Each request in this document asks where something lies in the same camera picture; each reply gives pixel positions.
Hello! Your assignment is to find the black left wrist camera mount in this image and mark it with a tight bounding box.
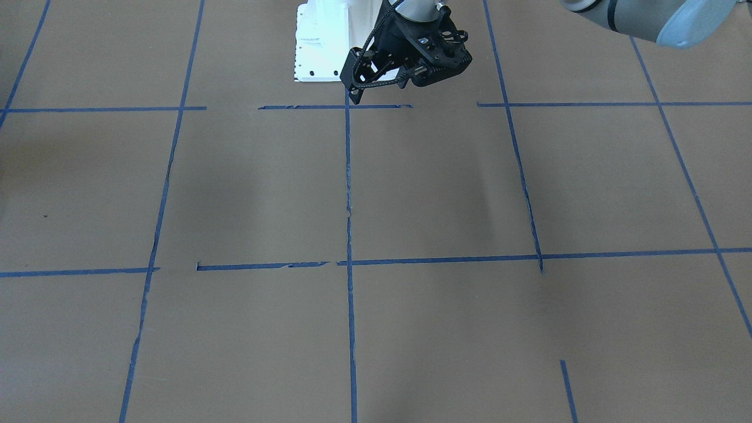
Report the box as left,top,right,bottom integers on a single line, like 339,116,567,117
340,2,473,105

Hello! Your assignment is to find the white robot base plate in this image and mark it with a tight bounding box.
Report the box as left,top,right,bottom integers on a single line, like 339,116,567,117
294,1,381,83

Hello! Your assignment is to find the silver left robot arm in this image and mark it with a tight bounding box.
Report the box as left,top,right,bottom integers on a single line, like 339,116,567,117
365,1,736,53

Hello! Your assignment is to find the black braided cable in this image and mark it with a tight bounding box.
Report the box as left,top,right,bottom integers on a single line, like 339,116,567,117
350,0,412,90

